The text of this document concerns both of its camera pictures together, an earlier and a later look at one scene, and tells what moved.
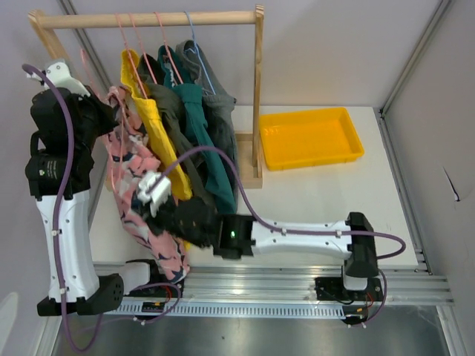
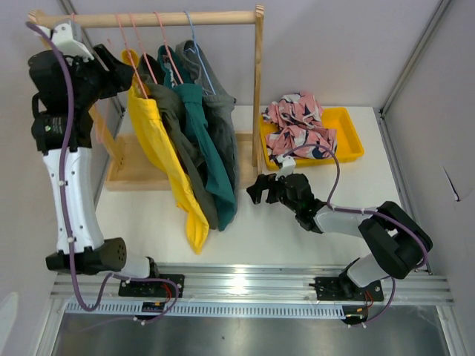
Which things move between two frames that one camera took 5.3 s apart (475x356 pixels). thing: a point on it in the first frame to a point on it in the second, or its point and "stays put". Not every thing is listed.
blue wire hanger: x=196 y=50 stays put
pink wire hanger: x=129 y=53 stays put
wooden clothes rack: x=249 y=145 stays put
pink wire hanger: x=113 y=93 to x=98 y=124
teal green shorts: x=217 y=173 stays put
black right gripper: x=154 y=222 to x=263 y=182
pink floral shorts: x=130 y=159 to x=295 y=129
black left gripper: x=101 y=107 to x=117 y=78
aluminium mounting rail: x=402 y=285 stays put
